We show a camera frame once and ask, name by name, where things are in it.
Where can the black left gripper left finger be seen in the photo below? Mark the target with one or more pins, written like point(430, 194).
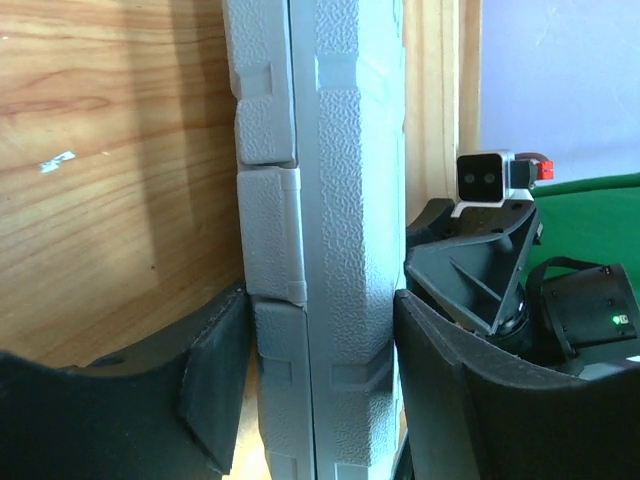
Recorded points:
point(165, 407)

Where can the green shirt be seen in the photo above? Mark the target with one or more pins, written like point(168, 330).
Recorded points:
point(594, 220)

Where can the grey plastic tool case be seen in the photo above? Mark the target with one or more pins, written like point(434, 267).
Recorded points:
point(320, 146)

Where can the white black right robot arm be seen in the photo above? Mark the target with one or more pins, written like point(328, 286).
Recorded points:
point(566, 314)

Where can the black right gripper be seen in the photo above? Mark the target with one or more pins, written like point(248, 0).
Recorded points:
point(469, 266)

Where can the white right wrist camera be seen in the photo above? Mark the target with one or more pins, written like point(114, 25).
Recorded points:
point(489, 178)

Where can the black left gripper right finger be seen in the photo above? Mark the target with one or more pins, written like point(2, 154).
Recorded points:
point(475, 411)

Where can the wooden clothes rack frame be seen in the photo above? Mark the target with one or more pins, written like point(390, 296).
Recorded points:
point(443, 41)

